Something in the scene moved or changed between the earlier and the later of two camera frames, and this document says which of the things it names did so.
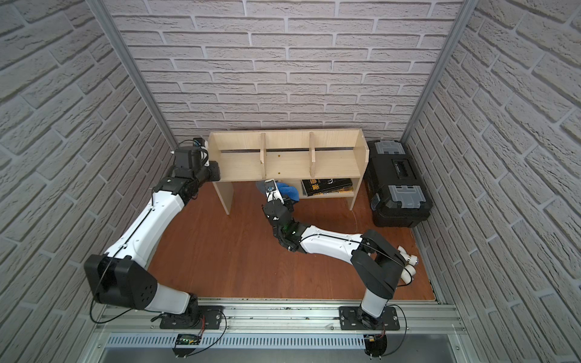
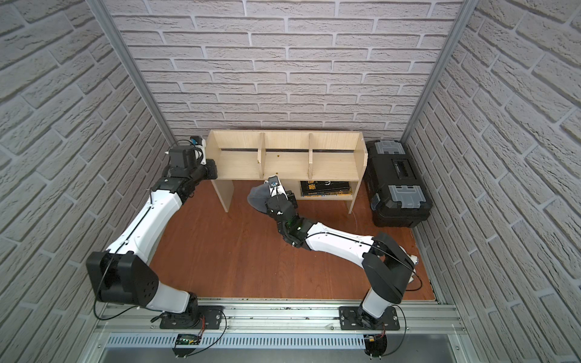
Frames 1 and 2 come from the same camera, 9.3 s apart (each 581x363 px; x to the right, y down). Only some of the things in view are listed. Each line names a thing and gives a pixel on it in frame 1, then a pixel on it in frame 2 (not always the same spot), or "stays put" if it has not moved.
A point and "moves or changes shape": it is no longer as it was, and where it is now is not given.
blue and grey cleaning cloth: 289,191 moves or changes shape
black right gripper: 264,207 stays put
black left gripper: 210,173 stays put
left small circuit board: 186,339 stays put
